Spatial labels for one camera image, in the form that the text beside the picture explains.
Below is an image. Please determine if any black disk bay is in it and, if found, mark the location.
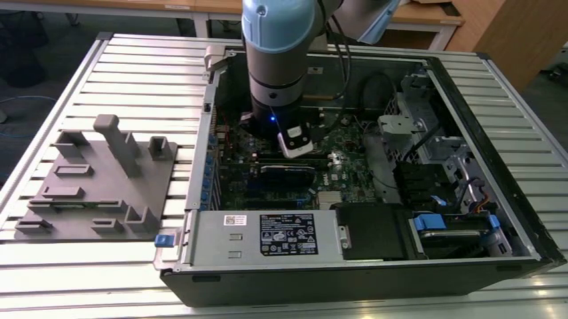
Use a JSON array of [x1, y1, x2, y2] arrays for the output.
[[393, 162, 449, 203]]

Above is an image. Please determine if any green motherboard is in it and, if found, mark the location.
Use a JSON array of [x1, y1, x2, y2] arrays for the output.
[[212, 109, 387, 212]]

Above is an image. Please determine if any thick black cable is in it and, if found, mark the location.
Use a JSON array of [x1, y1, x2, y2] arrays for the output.
[[359, 71, 397, 112]]

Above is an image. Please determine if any black graphics card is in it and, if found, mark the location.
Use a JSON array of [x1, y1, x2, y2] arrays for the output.
[[259, 163, 316, 190]]

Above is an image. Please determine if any wooden desk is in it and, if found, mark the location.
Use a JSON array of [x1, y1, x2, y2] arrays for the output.
[[0, 0, 209, 37], [193, 0, 466, 51]]

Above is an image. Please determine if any silver power supply unit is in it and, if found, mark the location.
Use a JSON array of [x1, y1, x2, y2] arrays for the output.
[[176, 209, 344, 266]]

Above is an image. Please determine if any thin black cable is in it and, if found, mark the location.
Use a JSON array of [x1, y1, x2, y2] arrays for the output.
[[401, 121, 442, 163]]

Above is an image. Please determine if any grey flat ribbon cable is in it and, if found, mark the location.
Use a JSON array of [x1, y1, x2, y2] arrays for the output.
[[363, 132, 399, 203]]

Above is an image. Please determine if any blue disk carrier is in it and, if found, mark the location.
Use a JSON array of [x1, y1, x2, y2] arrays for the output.
[[411, 213, 501, 240]]

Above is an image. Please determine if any silver metal drive cage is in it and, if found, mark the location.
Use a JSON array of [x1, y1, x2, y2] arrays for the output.
[[376, 74, 445, 160]]

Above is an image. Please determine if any wooden cabinet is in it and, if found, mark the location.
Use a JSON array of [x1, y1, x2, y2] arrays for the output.
[[445, 0, 568, 90]]

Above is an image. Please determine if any blue floor cable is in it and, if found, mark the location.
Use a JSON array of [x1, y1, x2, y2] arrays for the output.
[[0, 94, 58, 139]]

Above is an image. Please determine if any black PC case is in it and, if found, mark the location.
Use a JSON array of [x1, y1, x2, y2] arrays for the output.
[[152, 45, 568, 308]]

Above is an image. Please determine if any grey case hinge handle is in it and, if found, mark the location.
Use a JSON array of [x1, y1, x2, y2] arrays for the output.
[[203, 45, 228, 72]]

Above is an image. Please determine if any black office chair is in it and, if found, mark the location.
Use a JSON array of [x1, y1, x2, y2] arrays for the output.
[[0, 19, 49, 89]]

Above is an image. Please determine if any black RAM slot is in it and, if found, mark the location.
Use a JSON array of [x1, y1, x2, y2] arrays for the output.
[[258, 151, 332, 160], [258, 158, 332, 167]]

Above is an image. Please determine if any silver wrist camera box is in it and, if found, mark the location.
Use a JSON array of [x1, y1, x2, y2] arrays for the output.
[[276, 123, 320, 160]]

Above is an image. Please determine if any grey parts rack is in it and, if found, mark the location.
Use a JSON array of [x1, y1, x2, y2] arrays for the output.
[[13, 114, 179, 241]]

